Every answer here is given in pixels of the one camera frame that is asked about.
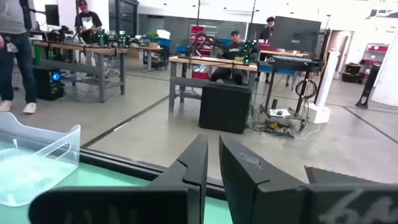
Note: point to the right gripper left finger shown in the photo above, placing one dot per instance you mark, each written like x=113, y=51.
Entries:
x=174, y=202

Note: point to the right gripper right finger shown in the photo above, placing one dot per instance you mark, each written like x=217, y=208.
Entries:
x=255, y=193

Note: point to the green table mat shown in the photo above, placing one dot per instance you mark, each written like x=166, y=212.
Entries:
x=102, y=180

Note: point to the black box computer case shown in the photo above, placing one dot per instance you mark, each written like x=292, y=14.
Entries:
x=224, y=107

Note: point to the white tower stand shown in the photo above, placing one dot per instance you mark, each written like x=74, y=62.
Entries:
x=325, y=87

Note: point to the red storage bin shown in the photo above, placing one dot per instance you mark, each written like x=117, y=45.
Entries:
x=200, y=75

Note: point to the black monitor cart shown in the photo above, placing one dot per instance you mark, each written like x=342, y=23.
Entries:
x=295, y=63

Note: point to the wooden top grey workbench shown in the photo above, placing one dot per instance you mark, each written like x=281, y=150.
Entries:
x=99, y=51
x=214, y=63

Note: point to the person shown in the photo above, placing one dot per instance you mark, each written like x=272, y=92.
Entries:
x=15, y=56
x=231, y=53
x=88, y=25
x=266, y=32

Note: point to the clear plastic bin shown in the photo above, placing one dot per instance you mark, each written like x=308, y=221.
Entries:
x=34, y=168

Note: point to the black tower stand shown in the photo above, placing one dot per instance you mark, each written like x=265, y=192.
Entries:
x=369, y=85

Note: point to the blue storage bin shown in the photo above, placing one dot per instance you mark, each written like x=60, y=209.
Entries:
x=163, y=42

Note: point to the large dark monitor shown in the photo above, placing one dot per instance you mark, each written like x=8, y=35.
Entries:
x=295, y=34

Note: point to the shelf with red bins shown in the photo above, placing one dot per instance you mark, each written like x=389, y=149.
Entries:
x=202, y=34
x=374, y=56

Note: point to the black computer tower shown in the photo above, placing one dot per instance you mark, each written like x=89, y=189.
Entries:
x=48, y=84

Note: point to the small dark monitor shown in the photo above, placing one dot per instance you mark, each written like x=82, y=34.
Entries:
x=52, y=15

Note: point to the black metal table frame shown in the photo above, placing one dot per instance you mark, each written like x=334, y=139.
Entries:
x=124, y=165

